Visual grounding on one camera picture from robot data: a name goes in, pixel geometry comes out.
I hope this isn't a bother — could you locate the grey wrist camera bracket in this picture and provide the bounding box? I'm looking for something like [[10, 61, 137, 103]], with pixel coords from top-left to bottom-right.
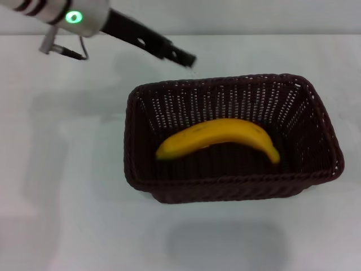
[[38, 27, 63, 55]]

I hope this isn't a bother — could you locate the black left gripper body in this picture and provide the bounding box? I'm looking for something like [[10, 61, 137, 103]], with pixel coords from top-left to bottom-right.
[[100, 7, 173, 60]]

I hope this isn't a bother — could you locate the black camera cable with plug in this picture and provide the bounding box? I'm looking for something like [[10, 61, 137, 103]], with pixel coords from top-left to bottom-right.
[[53, 36, 90, 61]]

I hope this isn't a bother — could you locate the dark brown woven basket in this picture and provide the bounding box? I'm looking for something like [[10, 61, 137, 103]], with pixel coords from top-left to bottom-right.
[[122, 73, 345, 204]]

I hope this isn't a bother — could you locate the yellow banana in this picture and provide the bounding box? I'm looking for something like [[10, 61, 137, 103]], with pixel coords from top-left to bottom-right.
[[155, 117, 281, 164]]

